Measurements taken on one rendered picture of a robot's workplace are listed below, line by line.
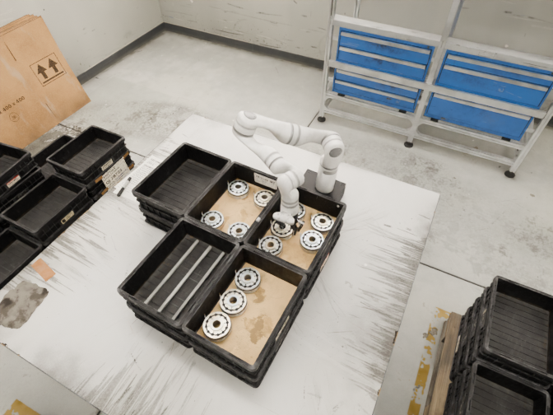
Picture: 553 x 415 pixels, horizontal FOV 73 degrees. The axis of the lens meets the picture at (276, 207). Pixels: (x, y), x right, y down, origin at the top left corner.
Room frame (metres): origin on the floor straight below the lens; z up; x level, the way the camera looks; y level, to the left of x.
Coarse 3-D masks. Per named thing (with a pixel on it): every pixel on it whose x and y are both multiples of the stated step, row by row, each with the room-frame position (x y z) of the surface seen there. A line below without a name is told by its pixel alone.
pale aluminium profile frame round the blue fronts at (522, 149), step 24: (336, 0) 2.93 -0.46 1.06; (360, 0) 3.53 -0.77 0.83; (456, 0) 2.55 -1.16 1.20; (360, 72) 2.76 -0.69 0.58; (384, 72) 2.69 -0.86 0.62; (432, 72) 2.55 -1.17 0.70; (336, 96) 2.86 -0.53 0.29; (456, 96) 2.42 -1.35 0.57; (480, 96) 2.35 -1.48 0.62; (360, 120) 2.76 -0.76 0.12; (432, 120) 2.49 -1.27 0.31; (408, 144) 2.54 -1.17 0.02; (456, 144) 2.39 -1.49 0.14; (504, 144) 2.22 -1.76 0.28; (528, 144) 2.16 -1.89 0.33
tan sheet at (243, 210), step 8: (256, 192) 1.24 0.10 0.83; (224, 200) 1.19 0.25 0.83; (232, 200) 1.19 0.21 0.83; (240, 200) 1.19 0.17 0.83; (248, 200) 1.19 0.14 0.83; (216, 208) 1.14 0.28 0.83; (224, 208) 1.14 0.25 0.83; (232, 208) 1.14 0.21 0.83; (240, 208) 1.14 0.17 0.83; (248, 208) 1.14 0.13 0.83; (256, 208) 1.13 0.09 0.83; (224, 216) 1.09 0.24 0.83; (232, 216) 1.09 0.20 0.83; (240, 216) 1.09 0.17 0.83; (248, 216) 1.09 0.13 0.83; (256, 216) 1.09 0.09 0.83; (248, 224) 1.04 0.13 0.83
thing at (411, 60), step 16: (352, 32) 2.87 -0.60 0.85; (352, 48) 2.86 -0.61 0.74; (368, 48) 2.79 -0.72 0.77; (384, 48) 2.73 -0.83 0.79; (400, 48) 2.67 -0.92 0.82; (416, 48) 2.62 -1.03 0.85; (432, 48) 2.58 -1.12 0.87; (352, 64) 2.84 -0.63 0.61; (368, 64) 2.78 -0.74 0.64; (384, 64) 2.72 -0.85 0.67; (400, 64) 2.67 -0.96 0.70; (416, 64) 2.60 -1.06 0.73; (336, 80) 2.88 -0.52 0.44; (352, 80) 2.83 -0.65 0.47; (368, 80) 2.77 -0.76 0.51; (384, 80) 2.71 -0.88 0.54; (416, 80) 2.60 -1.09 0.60; (368, 96) 2.76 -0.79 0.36; (384, 96) 2.70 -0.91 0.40; (400, 96) 2.63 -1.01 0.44; (416, 96) 2.59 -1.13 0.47
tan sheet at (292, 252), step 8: (312, 208) 1.13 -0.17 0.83; (312, 216) 1.09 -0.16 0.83; (296, 224) 1.04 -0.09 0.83; (304, 224) 1.04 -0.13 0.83; (296, 232) 0.99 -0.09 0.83; (288, 240) 0.95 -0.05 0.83; (296, 240) 0.95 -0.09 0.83; (288, 248) 0.91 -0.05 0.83; (296, 248) 0.91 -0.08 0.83; (280, 256) 0.87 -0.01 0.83; (288, 256) 0.87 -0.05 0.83; (296, 256) 0.87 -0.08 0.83; (304, 256) 0.87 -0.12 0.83; (312, 256) 0.87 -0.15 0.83; (296, 264) 0.83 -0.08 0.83; (304, 264) 0.83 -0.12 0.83
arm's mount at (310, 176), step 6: (306, 174) 1.41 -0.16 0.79; (312, 174) 1.41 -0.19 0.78; (306, 180) 1.36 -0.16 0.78; (312, 180) 1.36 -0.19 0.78; (336, 180) 1.36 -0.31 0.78; (306, 186) 1.32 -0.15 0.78; (312, 186) 1.32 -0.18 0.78; (336, 186) 1.32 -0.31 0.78; (342, 186) 1.32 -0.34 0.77; (318, 192) 1.28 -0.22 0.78; (330, 192) 1.28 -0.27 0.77; (336, 192) 1.29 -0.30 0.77; (342, 192) 1.31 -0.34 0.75; (336, 198) 1.24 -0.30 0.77
